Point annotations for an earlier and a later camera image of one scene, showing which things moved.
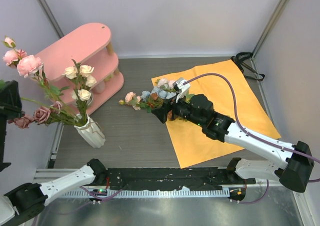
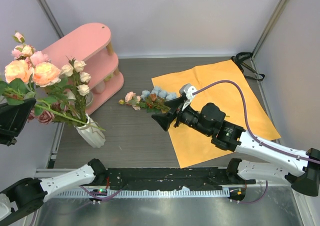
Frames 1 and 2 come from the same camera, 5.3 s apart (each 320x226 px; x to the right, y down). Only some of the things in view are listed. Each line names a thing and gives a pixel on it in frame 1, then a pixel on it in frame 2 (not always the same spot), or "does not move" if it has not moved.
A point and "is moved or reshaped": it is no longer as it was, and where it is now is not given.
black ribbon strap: (247, 71) does not move
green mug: (107, 79) does not move
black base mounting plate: (157, 179) does not move
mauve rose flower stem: (46, 115) is moved or reshaped
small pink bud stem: (131, 99) does not move
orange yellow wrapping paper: (232, 97) does not move
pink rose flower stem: (27, 65) → (35, 57)
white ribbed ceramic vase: (91, 132) does not move
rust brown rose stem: (153, 103) does not move
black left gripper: (10, 99) → (13, 118)
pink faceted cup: (99, 88) does not move
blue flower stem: (162, 94) does not move
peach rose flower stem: (81, 76) is moved or reshaped
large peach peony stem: (145, 101) → (21, 77)
